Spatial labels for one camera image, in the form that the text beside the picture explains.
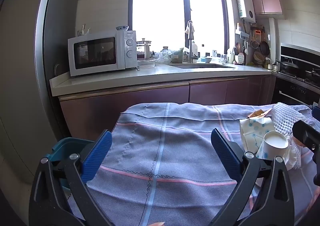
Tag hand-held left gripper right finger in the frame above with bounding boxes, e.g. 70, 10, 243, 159
209, 128, 295, 226

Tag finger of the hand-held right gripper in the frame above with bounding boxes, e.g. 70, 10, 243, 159
292, 120, 320, 151

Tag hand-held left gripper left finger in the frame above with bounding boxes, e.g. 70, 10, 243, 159
29, 129, 113, 226

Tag white foam fruit net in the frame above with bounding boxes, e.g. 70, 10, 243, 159
271, 103, 314, 171

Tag blue dotted paper cup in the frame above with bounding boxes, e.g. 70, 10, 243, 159
239, 117, 275, 154
255, 131, 289, 160

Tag teal plastic bin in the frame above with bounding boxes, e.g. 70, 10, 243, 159
51, 137, 97, 191

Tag orange foil snack wrapper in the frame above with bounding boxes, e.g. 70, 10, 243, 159
246, 108, 273, 119

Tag black built-in oven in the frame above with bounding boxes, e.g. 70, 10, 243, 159
271, 77, 320, 109

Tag grey checked tablecloth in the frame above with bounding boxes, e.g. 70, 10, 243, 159
67, 102, 320, 226

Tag black pan on stove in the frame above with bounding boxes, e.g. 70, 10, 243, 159
305, 68, 320, 79

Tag purple kitchen base cabinets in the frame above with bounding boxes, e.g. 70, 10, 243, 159
59, 74, 275, 141

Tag black pot with lid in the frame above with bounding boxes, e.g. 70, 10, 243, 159
281, 59, 299, 75

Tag white kitchen countertop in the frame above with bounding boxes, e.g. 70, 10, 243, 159
49, 62, 273, 96

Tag stack of bowls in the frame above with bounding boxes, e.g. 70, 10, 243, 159
253, 51, 265, 66

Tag hanging black pan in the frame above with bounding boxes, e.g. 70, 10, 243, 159
260, 41, 270, 56

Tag white microwave oven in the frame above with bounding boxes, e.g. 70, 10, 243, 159
67, 30, 138, 77

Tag glass food container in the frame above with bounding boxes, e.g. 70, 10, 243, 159
137, 58, 156, 70

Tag bag of green vegetables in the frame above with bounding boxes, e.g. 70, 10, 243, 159
170, 48, 187, 64

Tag steel kitchen faucet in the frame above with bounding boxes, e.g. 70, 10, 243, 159
185, 21, 199, 63

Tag glass kettle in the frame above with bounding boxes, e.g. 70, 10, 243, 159
136, 38, 153, 60

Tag clear plastic bags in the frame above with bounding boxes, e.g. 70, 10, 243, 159
152, 51, 173, 64

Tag grey refrigerator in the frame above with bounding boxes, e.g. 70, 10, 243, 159
0, 0, 82, 216

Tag white plastic ornament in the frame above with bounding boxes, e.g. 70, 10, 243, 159
77, 24, 92, 36

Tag white water heater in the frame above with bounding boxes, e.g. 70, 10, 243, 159
235, 0, 256, 22

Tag kitchen window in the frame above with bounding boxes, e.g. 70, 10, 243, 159
129, 0, 229, 55

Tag white vertical duct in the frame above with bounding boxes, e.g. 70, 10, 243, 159
269, 17, 278, 64

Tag blue wall shelf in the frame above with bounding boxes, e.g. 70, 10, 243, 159
235, 23, 250, 38

